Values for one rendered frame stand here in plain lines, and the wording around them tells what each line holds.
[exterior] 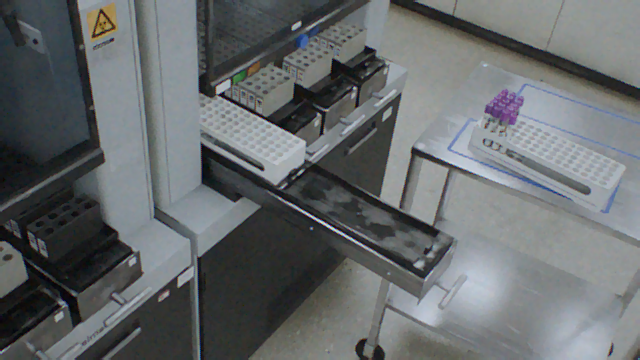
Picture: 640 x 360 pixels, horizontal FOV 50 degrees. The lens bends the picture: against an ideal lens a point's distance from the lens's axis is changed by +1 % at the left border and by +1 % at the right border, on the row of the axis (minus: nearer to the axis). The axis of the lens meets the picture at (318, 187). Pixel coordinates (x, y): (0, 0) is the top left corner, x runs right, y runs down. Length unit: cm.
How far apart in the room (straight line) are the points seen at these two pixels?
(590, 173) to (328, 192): 52
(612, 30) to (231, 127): 238
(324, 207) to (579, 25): 238
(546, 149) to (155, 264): 82
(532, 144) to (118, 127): 83
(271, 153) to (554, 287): 103
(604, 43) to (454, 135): 203
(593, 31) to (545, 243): 126
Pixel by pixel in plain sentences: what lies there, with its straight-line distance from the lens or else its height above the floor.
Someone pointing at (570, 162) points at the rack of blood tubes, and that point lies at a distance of 148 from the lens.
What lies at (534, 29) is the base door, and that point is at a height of 17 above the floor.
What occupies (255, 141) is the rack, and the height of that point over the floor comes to 86.
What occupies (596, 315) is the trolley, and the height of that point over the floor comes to 28.
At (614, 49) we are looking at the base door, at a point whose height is 22.
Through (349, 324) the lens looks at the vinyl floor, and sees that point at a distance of 216.
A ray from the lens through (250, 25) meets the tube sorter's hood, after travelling 134.
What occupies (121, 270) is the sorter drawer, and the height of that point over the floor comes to 79.
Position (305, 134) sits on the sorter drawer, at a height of 78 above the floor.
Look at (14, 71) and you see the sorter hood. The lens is 100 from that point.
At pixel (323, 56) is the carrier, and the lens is 163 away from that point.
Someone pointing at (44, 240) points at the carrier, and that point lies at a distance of 118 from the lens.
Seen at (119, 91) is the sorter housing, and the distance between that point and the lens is 116.
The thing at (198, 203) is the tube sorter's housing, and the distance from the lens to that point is 142.
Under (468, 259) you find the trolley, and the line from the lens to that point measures 204.
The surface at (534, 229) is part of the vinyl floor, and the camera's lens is 265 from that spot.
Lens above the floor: 171
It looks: 41 degrees down
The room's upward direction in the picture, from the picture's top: 7 degrees clockwise
